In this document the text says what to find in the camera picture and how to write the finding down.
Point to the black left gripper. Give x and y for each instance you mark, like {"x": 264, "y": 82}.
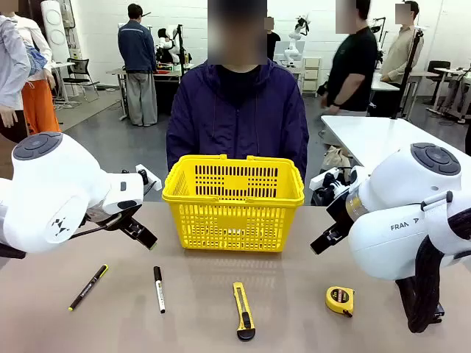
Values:
{"x": 129, "y": 215}

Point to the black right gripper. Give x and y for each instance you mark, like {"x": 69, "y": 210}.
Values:
{"x": 338, "y": 211}

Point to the yellow tape measure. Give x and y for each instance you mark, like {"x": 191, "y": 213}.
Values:
{"x": 338, "y": 298}

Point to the black pen with yellow cap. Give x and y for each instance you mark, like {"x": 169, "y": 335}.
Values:
{"x": 88, "y": 287}

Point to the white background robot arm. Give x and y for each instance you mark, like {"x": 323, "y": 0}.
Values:
{"x": 294, "y": 40}

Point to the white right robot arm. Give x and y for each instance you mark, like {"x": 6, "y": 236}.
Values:
{"x": 397, "y": 228}

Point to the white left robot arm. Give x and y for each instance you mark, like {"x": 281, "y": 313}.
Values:
{"x": 55, "y": 184}

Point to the yellow plastic shopping basket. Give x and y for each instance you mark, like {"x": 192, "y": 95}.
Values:
{"x": 235, "y": 200}

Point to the person in purple jacket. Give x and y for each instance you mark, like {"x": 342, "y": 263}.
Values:
{"x": 235, "y": 121}

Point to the person in orange trousers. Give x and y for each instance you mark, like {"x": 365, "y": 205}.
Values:
{"x": 38, "y": 106}

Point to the distant person in black shirt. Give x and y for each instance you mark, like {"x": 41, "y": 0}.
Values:
{"x": 272, "y": 44}

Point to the person in striped shirt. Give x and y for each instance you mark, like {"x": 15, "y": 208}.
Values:
{"x": 13, "y": 73}

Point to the white marker with black cap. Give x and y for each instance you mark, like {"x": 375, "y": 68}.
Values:
{"x": 159, "y": 294}

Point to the brown paper bag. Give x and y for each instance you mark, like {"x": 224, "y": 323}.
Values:
{"x": 336, "y": 158}

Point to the yellow utility knife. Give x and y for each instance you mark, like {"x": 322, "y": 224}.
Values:
{"x": 243, "y": 312}

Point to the white side table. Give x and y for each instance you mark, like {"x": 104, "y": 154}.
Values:
{"x": 375, "y": 134}

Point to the grey desk with metal legs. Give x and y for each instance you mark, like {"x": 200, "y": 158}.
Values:
{"x": 121, "y": 73}

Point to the white drawer cabinet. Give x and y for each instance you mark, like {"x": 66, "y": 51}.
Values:
{"x": 311, "y": 73}

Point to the man in black t-shirt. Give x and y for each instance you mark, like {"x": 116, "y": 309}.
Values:
{"x": 355, "y": 66}

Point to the black chair with metal legs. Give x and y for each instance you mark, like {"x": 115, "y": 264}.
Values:
{"x": 79, "y": 71}

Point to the man in blue jacket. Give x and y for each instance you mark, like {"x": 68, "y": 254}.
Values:
{"x": 138, "y": 55}

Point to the black tripod pole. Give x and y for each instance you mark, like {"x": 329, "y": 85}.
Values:
{"x": 406, "y": 73}

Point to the man in beige shirt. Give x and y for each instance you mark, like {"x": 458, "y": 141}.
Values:
{"x": 399, "y": 55}

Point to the black office chair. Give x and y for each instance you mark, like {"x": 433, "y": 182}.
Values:
{"x": 439, "y": 70}

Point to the white desk with grey legs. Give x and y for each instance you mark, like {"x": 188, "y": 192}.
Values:
{"x": 454, "y": 73}

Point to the white standing air conditioner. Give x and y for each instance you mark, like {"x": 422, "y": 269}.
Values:
{"x": 53, "y": 33}

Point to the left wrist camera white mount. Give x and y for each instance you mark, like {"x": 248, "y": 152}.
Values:
{"x": 149, "y": 178}

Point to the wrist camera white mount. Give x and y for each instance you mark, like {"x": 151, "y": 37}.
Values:
{"x": 149, "y": 178}
{"x": 327, "y": 180}

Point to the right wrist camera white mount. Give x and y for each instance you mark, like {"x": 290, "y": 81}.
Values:
{"x": 327, "y": 180}

